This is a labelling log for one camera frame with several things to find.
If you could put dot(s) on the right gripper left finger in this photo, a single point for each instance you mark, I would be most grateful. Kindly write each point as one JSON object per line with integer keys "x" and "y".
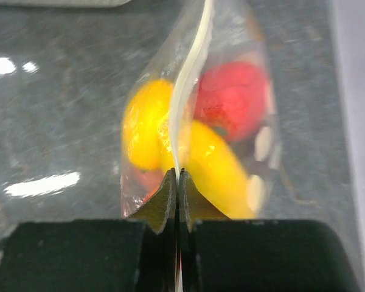
{"x": 159, "y": 211}

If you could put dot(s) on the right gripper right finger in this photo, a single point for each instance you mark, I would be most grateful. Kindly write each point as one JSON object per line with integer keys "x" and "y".
{"x": 193, "y": 205}

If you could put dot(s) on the yellow red mango back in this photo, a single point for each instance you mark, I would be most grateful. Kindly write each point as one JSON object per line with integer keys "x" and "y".
{"x": 217, "y": 173}

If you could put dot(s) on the yellow lemon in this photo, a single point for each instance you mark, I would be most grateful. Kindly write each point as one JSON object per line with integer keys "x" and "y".
{"x": 142, "y": 117}

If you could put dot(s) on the clear polka dot zip bag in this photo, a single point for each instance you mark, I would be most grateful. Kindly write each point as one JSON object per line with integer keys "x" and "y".
{"x": 208, "y": 34}

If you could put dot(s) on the red tomato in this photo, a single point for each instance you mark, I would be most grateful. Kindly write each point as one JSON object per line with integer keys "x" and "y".
{"x": 150, "y": 181}

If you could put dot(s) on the white plastic fruit basket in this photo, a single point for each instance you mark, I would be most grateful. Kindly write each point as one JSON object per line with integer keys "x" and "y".
{"x": 65, "y": 3}

